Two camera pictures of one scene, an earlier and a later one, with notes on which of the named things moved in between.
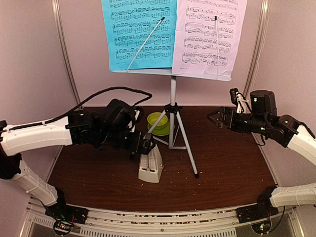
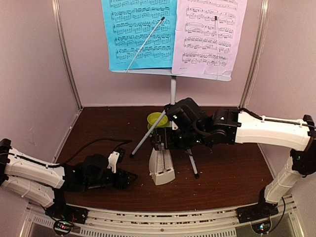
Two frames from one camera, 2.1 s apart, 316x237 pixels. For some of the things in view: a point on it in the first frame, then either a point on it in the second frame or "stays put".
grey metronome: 150,166 -> 161,165
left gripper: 146,148 -> 122,179
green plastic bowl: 152,118 stays put
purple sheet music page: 194,48 stays put
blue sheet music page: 129,24 stays put
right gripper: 223,112 -> 157,137
